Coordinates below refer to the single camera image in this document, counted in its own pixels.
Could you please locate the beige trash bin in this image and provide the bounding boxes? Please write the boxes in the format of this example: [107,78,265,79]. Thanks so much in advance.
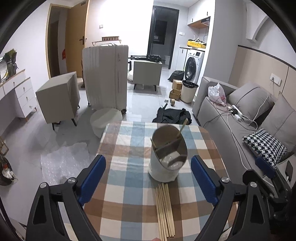
[181,80,199,103]

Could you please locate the grey white utensil holder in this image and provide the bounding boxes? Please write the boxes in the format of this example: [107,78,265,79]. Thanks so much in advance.
[149,125,188,183]

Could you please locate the white drawer dresser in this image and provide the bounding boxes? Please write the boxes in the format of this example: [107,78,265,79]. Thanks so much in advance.
[0,69,38,134]

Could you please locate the houndstooth pillow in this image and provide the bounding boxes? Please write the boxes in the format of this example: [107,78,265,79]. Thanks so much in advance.
[242,128,287,167]

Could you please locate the chopstick in holder right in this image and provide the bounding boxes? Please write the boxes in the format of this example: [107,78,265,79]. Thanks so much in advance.
[177,118,188,138]

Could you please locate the black bag on floor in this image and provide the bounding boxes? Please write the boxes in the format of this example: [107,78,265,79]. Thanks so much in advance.
[152,108,192,125]

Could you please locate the wooden door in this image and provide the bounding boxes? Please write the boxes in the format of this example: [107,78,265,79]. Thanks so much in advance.
[65,1,89,77]

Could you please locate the black bowl on floor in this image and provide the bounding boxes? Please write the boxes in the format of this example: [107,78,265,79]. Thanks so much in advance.
[0,155,18,186]

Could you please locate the black tripod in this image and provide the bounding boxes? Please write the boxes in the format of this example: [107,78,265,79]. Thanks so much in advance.
[130,54,162,62]

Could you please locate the beige cabinet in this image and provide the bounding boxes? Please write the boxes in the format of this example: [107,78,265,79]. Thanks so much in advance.
[132,60,162,91]
[36,72,80,128]

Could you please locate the white plastic bag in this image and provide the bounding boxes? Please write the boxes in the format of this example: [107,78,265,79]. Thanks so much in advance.
[208,83,226,106]

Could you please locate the yellow crate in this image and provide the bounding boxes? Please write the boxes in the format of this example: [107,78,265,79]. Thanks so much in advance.
[187,40,206,49]

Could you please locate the cardboard boxes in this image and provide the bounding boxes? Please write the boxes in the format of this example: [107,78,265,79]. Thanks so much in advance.
[169,79,183,101]

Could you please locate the white power strip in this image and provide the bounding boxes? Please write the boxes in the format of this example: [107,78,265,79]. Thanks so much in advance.
[227,105,243,122]

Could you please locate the washing machine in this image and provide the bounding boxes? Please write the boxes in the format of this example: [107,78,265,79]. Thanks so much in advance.
[184,49,205,84]

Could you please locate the wooden chopstick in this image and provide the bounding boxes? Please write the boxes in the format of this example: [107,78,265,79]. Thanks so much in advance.
[158,184,169,240]
[161,183,173,237]
[164,183,176,237]
[156,188,164,241]
[157,188,167,240]

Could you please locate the round white stool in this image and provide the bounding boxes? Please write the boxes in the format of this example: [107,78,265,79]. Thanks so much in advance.
[90,108,122,138]

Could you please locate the grey sofa cushion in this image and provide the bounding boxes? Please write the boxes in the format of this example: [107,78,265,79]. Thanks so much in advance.
[228,83,276,120]

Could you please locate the bubble wrap sheet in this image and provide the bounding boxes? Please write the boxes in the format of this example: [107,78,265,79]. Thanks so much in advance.
[41,143,91,185]

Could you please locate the grey sofa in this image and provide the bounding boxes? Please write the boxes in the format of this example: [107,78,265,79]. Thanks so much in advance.
[193,77,295,184]

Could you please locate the beige cabinet far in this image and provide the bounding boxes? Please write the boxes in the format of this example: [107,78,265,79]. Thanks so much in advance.
[132,60,162,91]

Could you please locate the checkered tablecloth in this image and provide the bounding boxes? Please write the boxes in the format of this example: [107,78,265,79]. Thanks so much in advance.
[84,121,213,240]

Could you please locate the beige cabinet near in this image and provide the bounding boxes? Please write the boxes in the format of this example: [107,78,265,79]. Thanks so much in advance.
[36,72,80,128]

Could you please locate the black glass door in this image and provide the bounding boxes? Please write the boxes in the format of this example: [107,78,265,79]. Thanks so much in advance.
[147,6,179,69]

